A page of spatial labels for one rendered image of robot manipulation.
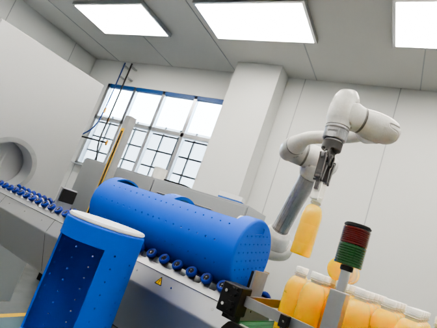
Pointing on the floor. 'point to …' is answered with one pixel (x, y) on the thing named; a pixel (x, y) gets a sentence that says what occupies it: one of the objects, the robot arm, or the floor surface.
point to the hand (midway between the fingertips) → (318, 191)
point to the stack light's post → (335, 309)
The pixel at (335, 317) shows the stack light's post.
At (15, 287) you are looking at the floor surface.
